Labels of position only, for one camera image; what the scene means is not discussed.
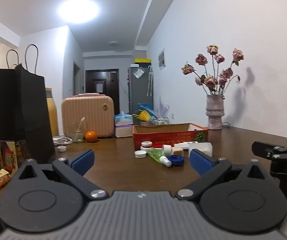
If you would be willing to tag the white round lid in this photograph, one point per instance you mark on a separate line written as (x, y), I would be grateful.
(140, 154)

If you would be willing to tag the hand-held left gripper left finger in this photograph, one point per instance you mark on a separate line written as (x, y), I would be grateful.
(84, 160)

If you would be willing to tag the rack of small bottles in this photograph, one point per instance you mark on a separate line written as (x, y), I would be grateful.
(158, 121)

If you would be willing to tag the wall picture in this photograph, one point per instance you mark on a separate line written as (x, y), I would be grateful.
(161, 59)

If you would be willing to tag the dark wooden door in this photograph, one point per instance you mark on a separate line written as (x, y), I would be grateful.
(102, 92)

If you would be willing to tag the side door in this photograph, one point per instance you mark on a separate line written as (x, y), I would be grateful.
(76, 78)

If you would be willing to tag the blue cap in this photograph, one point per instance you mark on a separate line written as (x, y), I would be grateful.
(176, 160)

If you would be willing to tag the yellow bottle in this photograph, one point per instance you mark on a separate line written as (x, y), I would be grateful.
(52, 115)

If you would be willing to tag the small yellowish box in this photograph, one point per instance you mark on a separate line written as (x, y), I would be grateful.
(178, 151)

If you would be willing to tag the tissue pack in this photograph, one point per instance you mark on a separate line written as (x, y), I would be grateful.
(123, 126)

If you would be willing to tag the red cardboard box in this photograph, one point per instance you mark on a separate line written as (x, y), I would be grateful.
(163, 136)

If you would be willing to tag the translucent plastic cup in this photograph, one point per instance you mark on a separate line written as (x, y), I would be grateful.
(203, 148)

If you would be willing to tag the round ceiling light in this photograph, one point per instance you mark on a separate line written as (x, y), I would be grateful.
(78, 11)

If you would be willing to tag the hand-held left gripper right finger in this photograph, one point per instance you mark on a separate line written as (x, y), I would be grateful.
(199, 162)

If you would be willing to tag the pink suitcase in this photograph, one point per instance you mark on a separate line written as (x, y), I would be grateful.
(88, 115)

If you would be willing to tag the colourful snack box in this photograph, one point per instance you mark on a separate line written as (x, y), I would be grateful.
(7, 155)

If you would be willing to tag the white bottle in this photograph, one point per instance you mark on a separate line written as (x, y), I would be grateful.
(167, 149)

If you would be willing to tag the small ceiling lamp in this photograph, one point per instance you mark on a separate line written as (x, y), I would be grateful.
(113, 43)

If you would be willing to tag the grey refrigerator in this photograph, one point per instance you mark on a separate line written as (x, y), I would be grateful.
(139, 90)

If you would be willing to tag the orange fruit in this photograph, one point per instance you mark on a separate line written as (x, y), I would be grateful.
(91, 136)

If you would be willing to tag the yellow box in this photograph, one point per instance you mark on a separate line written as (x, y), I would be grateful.
(142, 61)

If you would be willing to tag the white flat box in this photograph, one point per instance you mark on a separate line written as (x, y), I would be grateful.
(186, 145)

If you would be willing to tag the clear glass with straw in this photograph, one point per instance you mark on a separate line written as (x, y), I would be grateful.
(77, 132)

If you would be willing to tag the large black paper bag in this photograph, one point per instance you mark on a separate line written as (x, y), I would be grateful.
(36, 115)

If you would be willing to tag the yellow plastic item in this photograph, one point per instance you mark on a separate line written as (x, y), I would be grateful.
(142, 115)

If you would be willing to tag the small white cap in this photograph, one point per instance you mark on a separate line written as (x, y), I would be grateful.
(61, 148)

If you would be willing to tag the blue plastic bag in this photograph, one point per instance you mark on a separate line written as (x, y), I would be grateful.
(147, 107)

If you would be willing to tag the grey ribbed vase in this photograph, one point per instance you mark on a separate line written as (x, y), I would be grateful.
(215, 112)

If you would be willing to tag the purple dried lavender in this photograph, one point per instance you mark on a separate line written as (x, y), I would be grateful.
(164, 108)

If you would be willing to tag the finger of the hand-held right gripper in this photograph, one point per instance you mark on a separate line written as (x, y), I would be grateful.
(278, 148)

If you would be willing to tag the dried pink roses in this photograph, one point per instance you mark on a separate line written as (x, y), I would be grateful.
(212, 80)

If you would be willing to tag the green spray bottle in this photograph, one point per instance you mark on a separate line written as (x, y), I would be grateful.
(158, 156)

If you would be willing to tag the small white jar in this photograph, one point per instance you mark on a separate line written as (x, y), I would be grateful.
(146, 146)

